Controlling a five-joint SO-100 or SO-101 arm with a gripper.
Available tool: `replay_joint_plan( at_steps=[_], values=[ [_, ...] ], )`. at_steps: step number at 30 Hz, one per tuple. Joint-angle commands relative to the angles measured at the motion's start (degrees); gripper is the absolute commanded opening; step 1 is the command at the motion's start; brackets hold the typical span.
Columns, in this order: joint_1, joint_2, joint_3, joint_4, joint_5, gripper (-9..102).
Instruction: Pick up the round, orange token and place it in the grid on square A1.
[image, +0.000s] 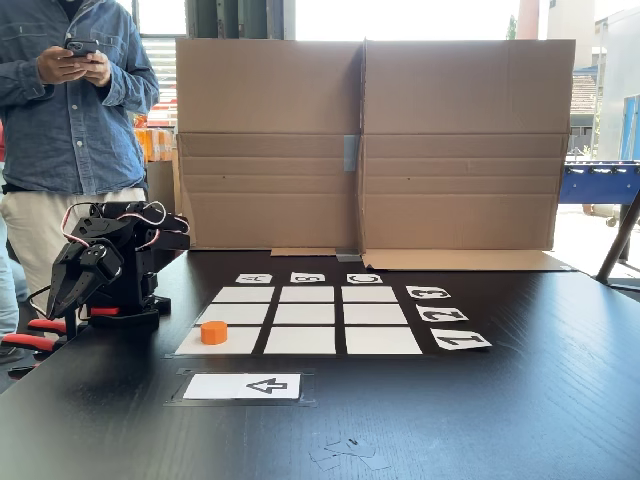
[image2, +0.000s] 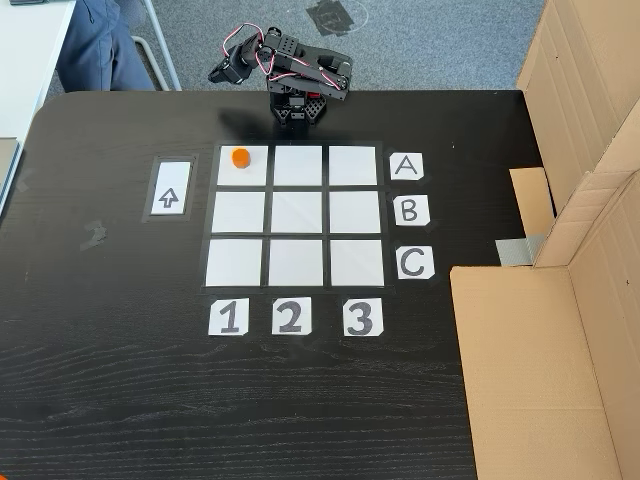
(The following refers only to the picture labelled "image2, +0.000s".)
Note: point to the person's leg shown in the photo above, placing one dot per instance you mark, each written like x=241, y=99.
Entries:
x=95, y=50

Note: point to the letter A paper sheet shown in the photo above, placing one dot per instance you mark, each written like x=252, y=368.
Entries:
x=406, y=166

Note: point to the white nine-square grid sheet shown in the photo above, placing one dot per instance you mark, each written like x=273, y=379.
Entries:
x=295, y=212

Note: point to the number 3 paper sheet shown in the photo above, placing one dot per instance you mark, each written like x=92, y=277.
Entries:
x=362, y=317

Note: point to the clear tape scraps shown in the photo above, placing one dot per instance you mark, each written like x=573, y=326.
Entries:
x=95, y=235

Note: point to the letter C paper sheet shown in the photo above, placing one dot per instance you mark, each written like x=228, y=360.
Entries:
x=415, y=262

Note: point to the round orange token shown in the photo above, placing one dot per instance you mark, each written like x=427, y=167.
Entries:
x=241, y=156

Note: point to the number 1 paper sheet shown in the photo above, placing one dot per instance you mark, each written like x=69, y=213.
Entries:
x=228, y=317

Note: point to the white side table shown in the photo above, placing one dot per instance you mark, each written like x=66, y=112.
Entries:
x=30, y=60

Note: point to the white metal chair frame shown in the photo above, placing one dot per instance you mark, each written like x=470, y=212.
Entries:
x=160, y=50

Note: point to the number 2 paper sheet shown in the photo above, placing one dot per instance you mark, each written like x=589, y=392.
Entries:
x=291, y=316

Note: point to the letter B paper sheet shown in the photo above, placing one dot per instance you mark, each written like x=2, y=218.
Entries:
x=411, y=210

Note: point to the white arrow paper sheet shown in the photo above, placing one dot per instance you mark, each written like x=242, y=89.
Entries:
x=170, y=190

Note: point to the brown cardboard screen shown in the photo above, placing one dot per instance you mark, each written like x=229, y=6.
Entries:
x=575, y=75
x=525, y=375

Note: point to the red black bar clamp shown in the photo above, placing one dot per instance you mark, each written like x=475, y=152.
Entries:
x=313, y=95

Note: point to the black floor tape patch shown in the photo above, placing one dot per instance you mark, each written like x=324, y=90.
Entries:
x=332, y=17

